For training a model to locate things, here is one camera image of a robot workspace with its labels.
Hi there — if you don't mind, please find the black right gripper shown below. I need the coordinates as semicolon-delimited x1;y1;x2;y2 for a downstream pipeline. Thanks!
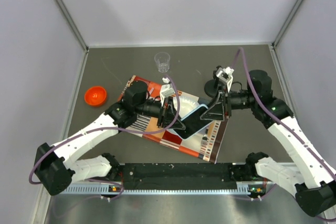
200;84;257;121

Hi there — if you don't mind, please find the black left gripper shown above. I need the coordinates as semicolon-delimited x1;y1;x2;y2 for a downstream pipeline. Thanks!
135;95;186;130

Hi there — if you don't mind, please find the phone with light blue case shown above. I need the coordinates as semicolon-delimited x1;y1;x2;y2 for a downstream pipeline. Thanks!
173;104;212;140

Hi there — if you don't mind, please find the black phone stand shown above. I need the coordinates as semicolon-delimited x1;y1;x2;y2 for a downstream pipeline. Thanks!
204;66;224;98

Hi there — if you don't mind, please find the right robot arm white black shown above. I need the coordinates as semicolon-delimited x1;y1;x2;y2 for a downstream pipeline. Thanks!
201;67;335;217

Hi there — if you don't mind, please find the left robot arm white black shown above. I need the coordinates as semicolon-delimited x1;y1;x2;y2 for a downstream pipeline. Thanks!
30;80;185;196

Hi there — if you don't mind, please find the white paper plate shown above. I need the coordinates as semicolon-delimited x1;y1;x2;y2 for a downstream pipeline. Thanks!
169;96;201;134

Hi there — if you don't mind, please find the colourful patterned placemat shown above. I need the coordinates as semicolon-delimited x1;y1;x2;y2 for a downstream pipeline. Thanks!
119;75;227;164

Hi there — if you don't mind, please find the clear plastic cup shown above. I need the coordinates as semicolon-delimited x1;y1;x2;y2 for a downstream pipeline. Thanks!
154;52;171;73

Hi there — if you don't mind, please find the orange plastic bowl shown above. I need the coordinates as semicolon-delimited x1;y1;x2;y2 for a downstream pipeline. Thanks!
84;86;108;106

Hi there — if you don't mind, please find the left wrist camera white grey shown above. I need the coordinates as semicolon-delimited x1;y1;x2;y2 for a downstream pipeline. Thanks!
160;76;176;105

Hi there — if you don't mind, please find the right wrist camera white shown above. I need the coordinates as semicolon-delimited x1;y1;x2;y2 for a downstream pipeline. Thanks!
215;66;234;92

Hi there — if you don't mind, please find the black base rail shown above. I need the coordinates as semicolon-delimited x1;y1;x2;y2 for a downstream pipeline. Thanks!
114;163;254;190

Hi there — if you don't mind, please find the grey slotted cable duct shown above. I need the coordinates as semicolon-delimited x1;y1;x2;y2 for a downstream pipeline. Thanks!
61;184;266;195

